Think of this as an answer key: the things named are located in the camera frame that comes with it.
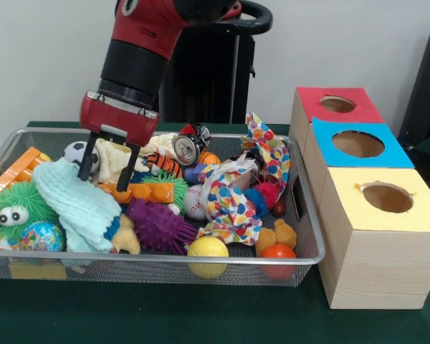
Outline dark green tablecloth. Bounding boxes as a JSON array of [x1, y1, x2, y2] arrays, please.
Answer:
[[0, 120, 430, 344]]

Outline polka dot cloth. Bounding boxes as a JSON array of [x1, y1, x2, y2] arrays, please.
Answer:
[[196, 113, 293, 247]]

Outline cream waffle cloth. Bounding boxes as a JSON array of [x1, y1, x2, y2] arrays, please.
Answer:
[[92, 132, 180, 184]]

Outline wire mesh bin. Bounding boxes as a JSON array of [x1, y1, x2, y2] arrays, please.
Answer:
[[0, 127, 326, 289]]

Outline globe print ball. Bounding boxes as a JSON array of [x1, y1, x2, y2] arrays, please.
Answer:
[[19, 221, 65, 252]]

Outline wooden three-hole box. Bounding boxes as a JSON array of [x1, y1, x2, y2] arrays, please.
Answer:
[[288, 86, 430, 310]]

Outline purple knobbly toy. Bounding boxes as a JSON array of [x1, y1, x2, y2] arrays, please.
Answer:
[[125, 198, 199, 256]]

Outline black panel stand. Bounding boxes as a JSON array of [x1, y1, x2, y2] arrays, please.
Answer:
[[396, 23, 430, 146]]

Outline orange studded building brick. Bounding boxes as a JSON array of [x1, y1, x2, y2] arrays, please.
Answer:
[[98, 182, 176, 205]]

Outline yellow ball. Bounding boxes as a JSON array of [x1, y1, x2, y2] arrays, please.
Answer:
[[186, 236, 229, 280]]

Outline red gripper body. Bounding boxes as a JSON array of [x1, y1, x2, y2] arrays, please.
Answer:
[[79, 90, 161, 148]]

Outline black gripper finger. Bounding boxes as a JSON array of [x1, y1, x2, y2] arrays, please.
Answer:
[[115, 142, 142, 194], [76, 131, 102, 181]]

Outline mint green cloth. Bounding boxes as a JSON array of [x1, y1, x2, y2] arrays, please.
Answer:
[[32, 158, 123, 254]]

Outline green spiky ball with eyes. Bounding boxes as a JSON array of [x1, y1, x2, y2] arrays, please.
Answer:
[[0, 181, 58, 244]]

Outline small soccer ball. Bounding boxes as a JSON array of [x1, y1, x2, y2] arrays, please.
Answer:
[[64, 141, 100, 175]]

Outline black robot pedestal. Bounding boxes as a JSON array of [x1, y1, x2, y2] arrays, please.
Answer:
[[157, 0, 274, 125]]

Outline crushed soda can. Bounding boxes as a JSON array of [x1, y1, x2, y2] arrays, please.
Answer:
[[171, 123, 211, 166]]

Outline red orange ball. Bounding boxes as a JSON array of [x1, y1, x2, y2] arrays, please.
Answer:
[[260, 244, 297, 281]]

